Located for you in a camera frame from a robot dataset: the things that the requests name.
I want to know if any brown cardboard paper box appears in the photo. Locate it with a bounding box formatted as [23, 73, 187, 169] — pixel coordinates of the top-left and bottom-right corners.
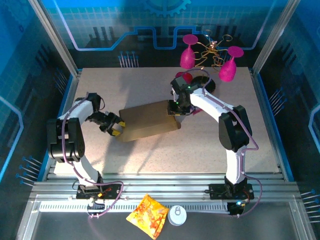
[118, 99, 182, 143]

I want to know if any pink wine glass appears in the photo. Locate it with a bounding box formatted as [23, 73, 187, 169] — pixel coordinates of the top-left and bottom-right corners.
[218, 45, 245, 83]
[179, 34, 199, 70]

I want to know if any blue table edge strip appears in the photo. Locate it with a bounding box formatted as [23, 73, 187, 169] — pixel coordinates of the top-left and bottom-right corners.
[254, 72, 295, 181]
[37, 74, 75, 181]

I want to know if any yellow orange snack bag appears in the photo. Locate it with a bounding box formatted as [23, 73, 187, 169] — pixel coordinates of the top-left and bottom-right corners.
[125, 193, 170, 240]

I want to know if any white pull-tab can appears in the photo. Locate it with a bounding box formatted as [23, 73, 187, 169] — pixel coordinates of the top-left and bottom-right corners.
[167, 205, 188, 227]

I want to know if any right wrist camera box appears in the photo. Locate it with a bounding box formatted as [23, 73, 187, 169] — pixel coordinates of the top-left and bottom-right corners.
[170, 76, 188, 94]

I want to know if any gold wire glass holder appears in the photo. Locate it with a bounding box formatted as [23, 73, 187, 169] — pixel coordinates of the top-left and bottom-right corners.
[191, 29, 233, 95]

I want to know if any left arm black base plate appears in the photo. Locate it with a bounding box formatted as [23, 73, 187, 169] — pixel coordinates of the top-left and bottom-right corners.
[76, 183, 121, 200]

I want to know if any aluminium frame rail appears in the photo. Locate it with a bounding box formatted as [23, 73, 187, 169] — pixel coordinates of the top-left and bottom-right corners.
[29, 172, 301, 201]

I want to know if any white slotted cable duct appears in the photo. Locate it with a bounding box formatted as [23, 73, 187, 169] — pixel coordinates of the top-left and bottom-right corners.
[39, 202, 231, 214]

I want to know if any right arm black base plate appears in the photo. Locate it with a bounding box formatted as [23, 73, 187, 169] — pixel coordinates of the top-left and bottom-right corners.
[209, 183, 255, 200]

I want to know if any aluminium frame post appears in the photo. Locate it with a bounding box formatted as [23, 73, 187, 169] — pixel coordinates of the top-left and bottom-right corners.
[28, 0, 82, 76]
[251, 0, 300, 74]

